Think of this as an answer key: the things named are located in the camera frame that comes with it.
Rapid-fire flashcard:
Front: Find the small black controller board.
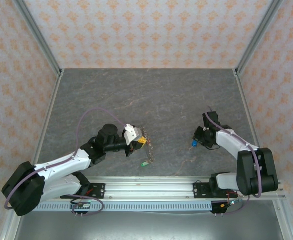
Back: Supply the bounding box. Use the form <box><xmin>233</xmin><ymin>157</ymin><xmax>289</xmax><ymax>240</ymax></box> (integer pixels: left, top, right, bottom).
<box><xmin>70</xmin><ymin>198</ymin><xmax>92</xmax><ymax>218</ymax></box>
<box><xmin>211</xmin><ymin>198</ymin><xmax>240</xmax><ymax>218</ymax></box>

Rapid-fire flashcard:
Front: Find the grey metal panel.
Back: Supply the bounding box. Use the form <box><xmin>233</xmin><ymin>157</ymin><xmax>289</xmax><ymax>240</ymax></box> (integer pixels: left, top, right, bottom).
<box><xmin>13</xmin><ymin>211</ymin><xmax>285</xmax><ymax>240</ymax></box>

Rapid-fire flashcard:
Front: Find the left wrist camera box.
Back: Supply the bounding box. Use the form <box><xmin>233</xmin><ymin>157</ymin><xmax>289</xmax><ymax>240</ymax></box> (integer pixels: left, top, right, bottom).
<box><xmin>122</xmin><ymin>123</ymin><xmax>143</xmax><ymax>146</ymax></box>

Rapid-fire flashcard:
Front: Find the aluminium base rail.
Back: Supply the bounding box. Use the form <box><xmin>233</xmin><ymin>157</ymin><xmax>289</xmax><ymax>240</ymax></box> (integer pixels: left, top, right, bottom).
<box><xmin>12</xmin><ymin>175</ymin><xmax>287</xmax><ymax>201</ymax></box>

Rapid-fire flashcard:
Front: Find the slotted grey cable duct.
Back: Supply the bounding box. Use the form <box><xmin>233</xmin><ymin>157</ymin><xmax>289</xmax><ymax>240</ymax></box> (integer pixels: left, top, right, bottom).
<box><xmin>22</xmin><ymin>201</ymin><xmax>214</xmax><ymax>212</ymax></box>

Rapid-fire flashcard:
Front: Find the aluminium table side rail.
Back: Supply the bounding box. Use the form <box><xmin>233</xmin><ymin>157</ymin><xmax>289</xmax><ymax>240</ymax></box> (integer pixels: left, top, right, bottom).
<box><xmin>33</xmin><ymin>69</ymin><xmax>64</xmax><ymax>165</ymax></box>
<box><xmin>232</xmin><ymin>69</ymin><xmax>265</xmax><ymax>151</ymax></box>

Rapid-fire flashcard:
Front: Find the aluminium frame post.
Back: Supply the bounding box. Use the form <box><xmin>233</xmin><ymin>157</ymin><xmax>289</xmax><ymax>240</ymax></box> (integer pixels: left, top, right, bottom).
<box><xmin>12</xmin><ymin>0</ymin><xmax>64</xmax><ymax>77</ymax></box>
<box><xmin>232</xmin><ymin>0</ymin><xmax>285</xmax><ymax>77</ymax></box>

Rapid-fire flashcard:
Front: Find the short aluminium frame leg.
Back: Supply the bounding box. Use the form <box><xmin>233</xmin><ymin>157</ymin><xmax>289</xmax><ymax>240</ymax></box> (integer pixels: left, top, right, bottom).
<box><xmin>0</xmin><ymin>199</ymin><xmax>25</xmax><ymax>240</ymax></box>
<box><xmin>273</xmin><ymin>199</ymin><xmax>293</xmax><ymax>240</ymax></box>

